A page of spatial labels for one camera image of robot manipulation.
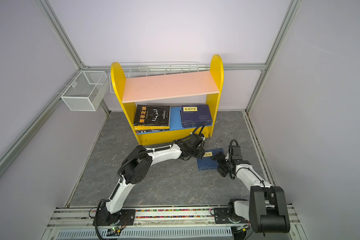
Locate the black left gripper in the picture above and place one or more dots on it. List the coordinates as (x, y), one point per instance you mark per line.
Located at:
(202, 151)

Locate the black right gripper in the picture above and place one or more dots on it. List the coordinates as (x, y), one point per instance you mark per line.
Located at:
(219, 160)

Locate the navy book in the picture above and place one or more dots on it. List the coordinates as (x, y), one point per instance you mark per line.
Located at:
(207, 162)
(193, 116)

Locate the yellow cartoon book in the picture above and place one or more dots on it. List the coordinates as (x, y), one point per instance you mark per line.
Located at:
(151, 128)

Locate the black book yellow title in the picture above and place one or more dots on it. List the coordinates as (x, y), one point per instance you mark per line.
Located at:
(148, 115)

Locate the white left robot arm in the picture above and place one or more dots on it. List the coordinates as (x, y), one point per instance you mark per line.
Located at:
(135, 168)

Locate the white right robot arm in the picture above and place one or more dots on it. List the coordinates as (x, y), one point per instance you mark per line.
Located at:
(266, 209)

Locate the white mesh basket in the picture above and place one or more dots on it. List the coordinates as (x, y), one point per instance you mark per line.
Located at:
(86, 91)

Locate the white wire rack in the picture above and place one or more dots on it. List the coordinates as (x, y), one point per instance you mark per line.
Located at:
(145, 69)

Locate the white vented cable duct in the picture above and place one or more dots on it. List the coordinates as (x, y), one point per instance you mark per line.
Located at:
(145, 233)

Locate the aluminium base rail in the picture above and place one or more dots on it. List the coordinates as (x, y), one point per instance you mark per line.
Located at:
(148, 217)

